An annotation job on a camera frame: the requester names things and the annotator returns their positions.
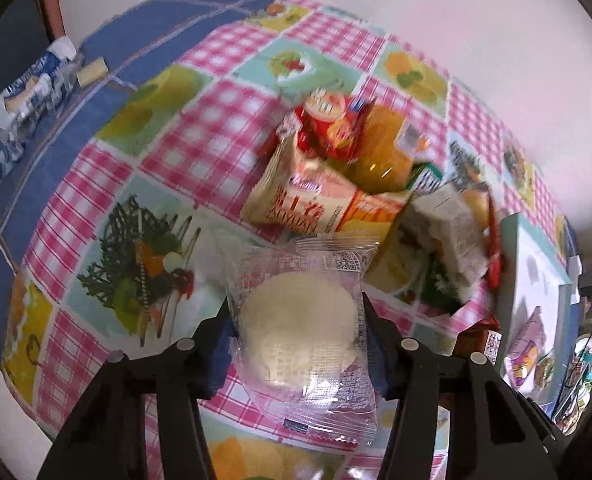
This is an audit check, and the teal object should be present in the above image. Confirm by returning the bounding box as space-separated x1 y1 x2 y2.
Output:
573 347 592 386

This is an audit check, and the small pale yellow block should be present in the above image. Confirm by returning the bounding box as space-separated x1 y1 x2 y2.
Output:
76 57 109 86

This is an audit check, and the yellow orange jelly packet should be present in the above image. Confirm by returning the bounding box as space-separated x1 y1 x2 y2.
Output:
346 105 417 193

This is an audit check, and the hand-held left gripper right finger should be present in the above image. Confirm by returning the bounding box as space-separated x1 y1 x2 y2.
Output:
361 296 572 480

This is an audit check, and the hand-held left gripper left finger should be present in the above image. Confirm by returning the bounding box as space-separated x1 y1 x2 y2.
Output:
38 301 239 480

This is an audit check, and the blue tablecloth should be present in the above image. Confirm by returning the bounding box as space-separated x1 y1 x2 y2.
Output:
0 0 281 266

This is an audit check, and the blue white biscuit packet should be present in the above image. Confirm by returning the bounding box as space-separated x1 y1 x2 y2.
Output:
0 37 84 143

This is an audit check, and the beige snack bag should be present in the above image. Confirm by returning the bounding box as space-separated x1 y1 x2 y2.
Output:
240 135 411 236

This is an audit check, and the small red packet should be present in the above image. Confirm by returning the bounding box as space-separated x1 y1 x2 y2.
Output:
451 320 507 376

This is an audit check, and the reddish brown board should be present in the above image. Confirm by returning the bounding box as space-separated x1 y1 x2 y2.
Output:
38 0 67 42

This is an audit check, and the dark blue panel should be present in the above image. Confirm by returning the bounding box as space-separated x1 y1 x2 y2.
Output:
0 0 56 131

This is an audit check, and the small white carton box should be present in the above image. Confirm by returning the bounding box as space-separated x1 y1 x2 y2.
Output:
406 185 492 281

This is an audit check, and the yellow green snack bag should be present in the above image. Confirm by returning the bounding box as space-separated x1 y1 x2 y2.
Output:
366 225 477 311

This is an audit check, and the purple snack packet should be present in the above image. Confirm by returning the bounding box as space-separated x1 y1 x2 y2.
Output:
506 307 557 388

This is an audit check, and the blue checkered wrapper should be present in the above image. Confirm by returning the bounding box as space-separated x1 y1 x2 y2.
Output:
0 144 22 182

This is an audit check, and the clear round pastry packet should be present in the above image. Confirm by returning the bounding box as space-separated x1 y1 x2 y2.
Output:
215 235 381 448

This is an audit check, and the light green tray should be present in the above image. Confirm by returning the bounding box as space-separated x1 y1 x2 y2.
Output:
496 212 574 406

